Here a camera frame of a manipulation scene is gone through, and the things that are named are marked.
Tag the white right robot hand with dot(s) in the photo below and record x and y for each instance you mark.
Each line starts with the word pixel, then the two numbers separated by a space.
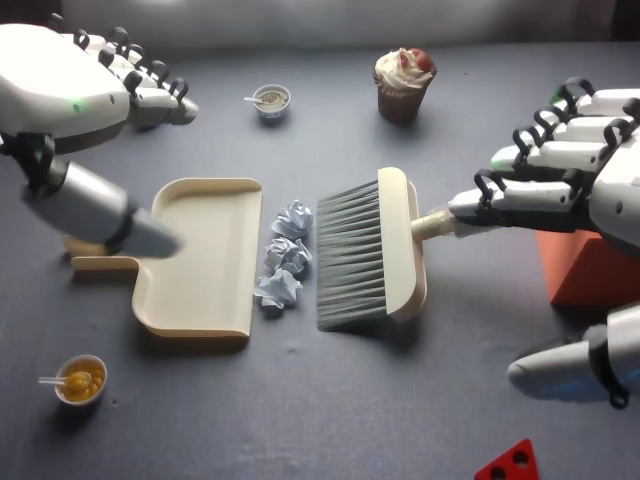
pixel 615 190

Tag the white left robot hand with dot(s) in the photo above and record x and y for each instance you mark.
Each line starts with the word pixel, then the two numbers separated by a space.
pixel 45 85

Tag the cream hand broom grey bristles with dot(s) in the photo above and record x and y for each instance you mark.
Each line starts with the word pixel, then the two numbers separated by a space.
pixel 400 250

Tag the cream plastic dustpan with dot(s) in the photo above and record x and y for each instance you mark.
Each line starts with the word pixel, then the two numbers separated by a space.
pixel 205 260

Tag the orange box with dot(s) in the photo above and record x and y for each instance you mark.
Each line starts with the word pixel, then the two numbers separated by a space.
pixel 575 270

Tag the small bowl of greenish soup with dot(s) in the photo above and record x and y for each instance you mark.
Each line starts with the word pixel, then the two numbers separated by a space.
pixel 272 102

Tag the toy cupcake with white frosting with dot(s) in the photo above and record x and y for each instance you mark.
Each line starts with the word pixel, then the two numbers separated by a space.
pixel 402 95

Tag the red triangle block with holes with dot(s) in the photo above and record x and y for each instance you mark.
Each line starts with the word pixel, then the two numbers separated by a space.
pixel 512 462

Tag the small bowl of yellow corn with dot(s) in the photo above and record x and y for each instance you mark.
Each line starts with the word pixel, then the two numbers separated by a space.
pixel 82 382

